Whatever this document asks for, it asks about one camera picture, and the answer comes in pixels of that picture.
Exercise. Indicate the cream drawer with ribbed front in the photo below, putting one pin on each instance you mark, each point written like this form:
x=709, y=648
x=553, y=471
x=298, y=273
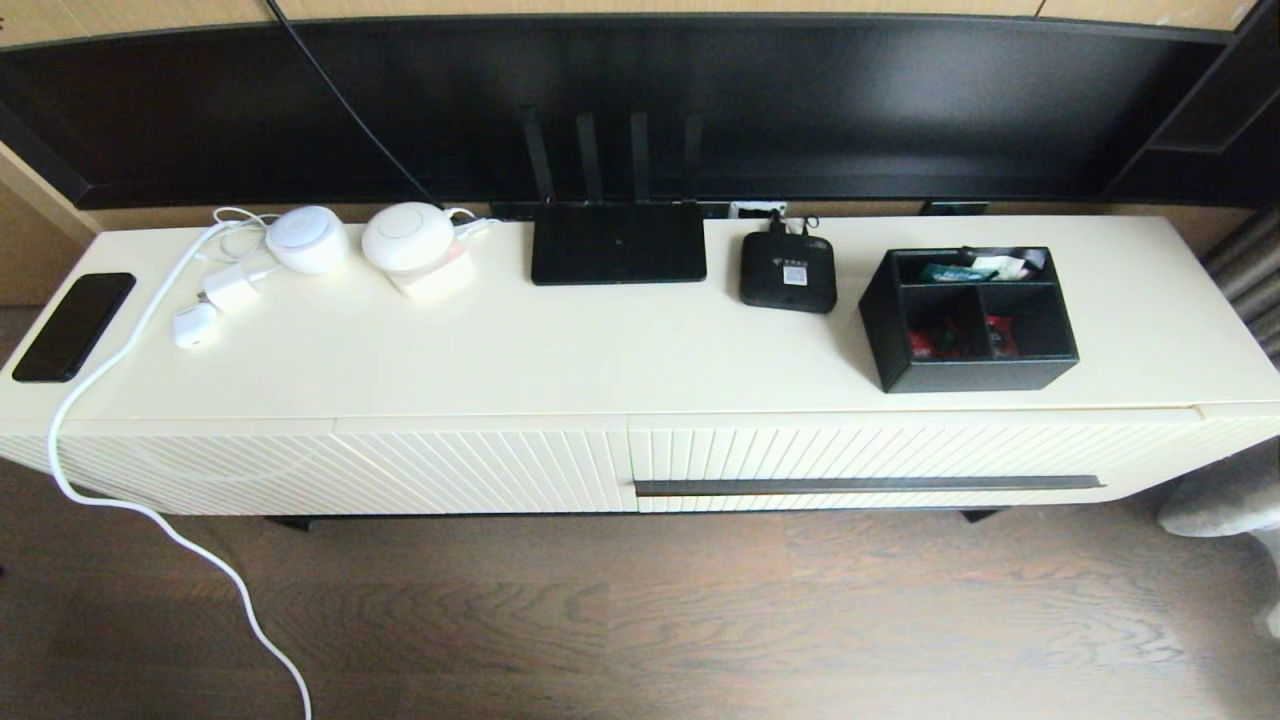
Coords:
x=850, y=445

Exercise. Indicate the black compartment organizer box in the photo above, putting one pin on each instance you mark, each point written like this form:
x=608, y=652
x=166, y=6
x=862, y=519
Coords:
x=980, y=375

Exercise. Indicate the cream tv cabinet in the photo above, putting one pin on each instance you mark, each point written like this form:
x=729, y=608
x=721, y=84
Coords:
x=600, y=350

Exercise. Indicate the black router with antennas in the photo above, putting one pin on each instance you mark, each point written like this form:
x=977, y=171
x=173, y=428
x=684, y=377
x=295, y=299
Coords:
x=618, y=245

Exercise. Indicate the black set-top box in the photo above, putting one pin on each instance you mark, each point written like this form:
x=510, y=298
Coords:
x=770, y=285

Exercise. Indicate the cream square base box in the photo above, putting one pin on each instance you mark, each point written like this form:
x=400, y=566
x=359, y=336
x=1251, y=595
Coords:
x=440, y=285

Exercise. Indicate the white dome shaped device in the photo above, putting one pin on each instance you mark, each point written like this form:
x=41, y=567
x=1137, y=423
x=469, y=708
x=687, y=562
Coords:
x=408, y=235

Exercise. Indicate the red snack packet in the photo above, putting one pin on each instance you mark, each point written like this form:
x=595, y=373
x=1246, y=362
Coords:
x=925, y=345
x=1000, y=335

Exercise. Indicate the black flat television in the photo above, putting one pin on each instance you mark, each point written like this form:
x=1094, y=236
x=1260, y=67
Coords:
x=800, y=100

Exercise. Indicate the green snack packet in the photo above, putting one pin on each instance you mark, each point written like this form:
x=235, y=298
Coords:
x=955, y=272

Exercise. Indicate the white round smart speaker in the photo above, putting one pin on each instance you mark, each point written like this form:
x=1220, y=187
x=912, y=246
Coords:
x=308, y=245

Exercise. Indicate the white snack packet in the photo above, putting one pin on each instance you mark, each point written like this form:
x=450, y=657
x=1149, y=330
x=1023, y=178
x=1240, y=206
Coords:
x=1005, y=265

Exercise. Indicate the white charger adapter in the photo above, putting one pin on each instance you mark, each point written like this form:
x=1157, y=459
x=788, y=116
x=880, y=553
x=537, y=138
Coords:
x=232, y=288

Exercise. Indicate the small white charger cube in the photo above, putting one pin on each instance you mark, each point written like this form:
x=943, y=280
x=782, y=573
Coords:
x=195, y=325

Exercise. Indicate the black smartphone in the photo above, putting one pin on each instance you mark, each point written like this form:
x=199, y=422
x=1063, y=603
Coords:
x=75, y=325

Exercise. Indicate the grey upholstered seat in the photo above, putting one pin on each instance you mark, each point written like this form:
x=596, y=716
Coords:
x=1220, y=505

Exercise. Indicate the grey curtain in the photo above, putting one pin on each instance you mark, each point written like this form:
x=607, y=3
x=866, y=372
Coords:
x=1255, y=290

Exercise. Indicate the white wall socket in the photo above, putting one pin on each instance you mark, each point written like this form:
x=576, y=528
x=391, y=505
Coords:
x=745, y=210

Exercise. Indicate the black wall shelf unit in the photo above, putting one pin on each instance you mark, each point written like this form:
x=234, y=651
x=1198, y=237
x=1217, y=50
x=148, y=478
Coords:
x=1250, y=160

